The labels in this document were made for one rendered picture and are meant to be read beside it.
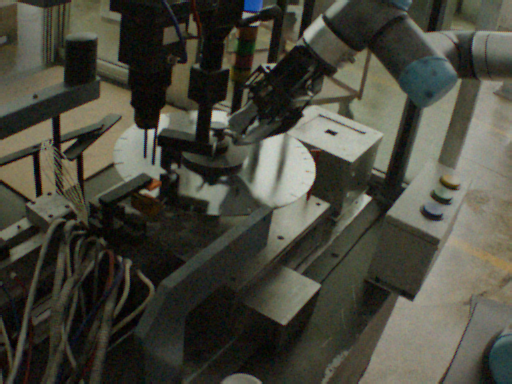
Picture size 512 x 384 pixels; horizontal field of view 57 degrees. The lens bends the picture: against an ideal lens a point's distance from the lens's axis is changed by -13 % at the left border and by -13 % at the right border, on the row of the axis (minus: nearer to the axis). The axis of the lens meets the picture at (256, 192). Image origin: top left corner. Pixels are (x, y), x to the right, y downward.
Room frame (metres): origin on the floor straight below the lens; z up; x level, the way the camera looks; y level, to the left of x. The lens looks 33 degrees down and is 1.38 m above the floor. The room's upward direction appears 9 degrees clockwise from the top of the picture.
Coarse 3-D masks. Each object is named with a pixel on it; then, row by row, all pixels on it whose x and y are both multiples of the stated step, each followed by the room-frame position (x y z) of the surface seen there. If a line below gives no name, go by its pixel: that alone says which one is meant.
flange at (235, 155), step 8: (224, 144) 0.75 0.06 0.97; (232, 144) 0.78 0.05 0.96; (184, 152) 0.73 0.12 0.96; (216, 152) 0.74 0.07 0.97; (224, 152) 0.75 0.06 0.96; (232, 152) 0.75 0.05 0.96; (240, 152) 0.76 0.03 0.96; (248, 152) 0.77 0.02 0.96; (184, 160) 0.72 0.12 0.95; (192, 160) 0.71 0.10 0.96; (200, 160) 0.72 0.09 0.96; (208, 160) 0.72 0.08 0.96; (216, 160) 0.72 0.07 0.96; (224, 160) 0.73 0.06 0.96; (232, 160) 0.73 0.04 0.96; (240, 160) 0.74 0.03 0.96; (200, 168) 0.70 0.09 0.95; (208, 168) 0.70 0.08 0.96; (216, 168) 0.71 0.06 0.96; (224, 168) 0.71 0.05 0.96; (232, 168) 0.72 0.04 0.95
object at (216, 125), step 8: (192, 120) 0.77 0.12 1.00; (216, 120) 0.77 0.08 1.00; (224, 120) 0.78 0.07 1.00; (216, 128) 0.75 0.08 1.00; (224, 128) 0.75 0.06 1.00; (216, 136) 0.74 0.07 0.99; (224, 136) 0.76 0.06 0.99; (232, 136) 0.74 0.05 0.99; (240, 136) 0.74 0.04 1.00; (216, 144) 0.75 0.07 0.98
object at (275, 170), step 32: (128, 128) 0.80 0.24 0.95; (160, 128) 0.82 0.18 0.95; (192, 128) 0.84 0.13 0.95; (128, 160) 0.70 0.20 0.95; (256, 160) 0.76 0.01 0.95; (288, 160) 0.78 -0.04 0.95; (160, 192) 0.63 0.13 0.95; (192, 192) 0.64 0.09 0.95; (224, 192) 0.65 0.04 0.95; (256, 192) 0.67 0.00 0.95; (288, 192) 0.68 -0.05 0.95
